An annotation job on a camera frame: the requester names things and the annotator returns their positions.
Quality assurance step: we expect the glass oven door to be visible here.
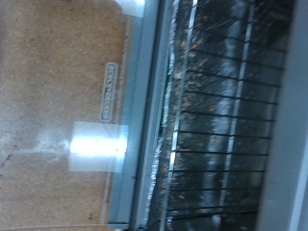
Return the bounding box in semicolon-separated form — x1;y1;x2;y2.
0;0;155;231

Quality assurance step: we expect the silver toaster oven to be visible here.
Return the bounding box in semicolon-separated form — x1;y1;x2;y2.
138;0;308;231

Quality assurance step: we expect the wire oven rack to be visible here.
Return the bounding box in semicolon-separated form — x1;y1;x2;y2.
160;0;290;231

